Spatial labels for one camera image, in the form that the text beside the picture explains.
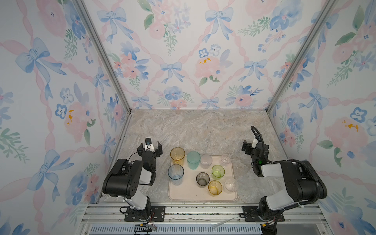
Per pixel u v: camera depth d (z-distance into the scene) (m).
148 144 0.76
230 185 0.82
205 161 0.90
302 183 0.46
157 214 0.74
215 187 0.82
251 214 0.73
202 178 0.84
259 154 0.72
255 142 0.82
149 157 0.70
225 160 0.92
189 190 0.80
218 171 0.86
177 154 0.78
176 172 0.78
